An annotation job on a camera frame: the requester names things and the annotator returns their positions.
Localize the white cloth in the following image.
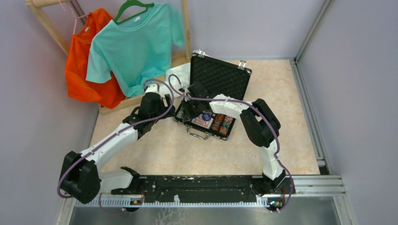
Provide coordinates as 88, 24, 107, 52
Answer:
164, 63, 191, 91

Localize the green clothes hanger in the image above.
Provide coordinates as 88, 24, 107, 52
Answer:
113, 0, 154, 24

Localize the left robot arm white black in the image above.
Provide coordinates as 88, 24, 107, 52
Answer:
57, 92, 175, 204

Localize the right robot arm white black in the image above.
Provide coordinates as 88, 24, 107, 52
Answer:
184, 83, 285, 193

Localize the red white chip row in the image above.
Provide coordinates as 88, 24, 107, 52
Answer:
219, 116, 234, 135

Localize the black poker set case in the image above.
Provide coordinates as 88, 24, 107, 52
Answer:
175, 51, 252, 140

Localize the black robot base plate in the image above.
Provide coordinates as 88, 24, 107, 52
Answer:
112, 174, 296, 204

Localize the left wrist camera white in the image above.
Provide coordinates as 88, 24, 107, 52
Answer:
145, 83, 170, 98

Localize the green white chip row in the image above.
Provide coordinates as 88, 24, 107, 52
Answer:
176, 108, 184, 121

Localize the blue small blind button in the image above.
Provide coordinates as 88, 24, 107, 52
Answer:
202, 112, 212, 121

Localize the red playing card deck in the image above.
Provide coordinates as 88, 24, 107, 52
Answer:
191, 114, 214, 129

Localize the orange t-shirt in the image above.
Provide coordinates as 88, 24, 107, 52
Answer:
64, 7, 126, 110

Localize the brown chip row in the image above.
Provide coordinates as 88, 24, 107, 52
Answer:
211, 114, 226, 132

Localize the teal t-shirt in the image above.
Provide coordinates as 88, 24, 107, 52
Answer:
86, 3, 184, 98

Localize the wooden clothes rack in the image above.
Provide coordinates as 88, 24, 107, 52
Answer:
24, 0, 192, 114

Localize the pink clothes hanger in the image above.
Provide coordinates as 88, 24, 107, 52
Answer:
58, 0, 91, 35

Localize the aluminium frame rail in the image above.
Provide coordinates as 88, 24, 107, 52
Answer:
71, 175, 346, 209

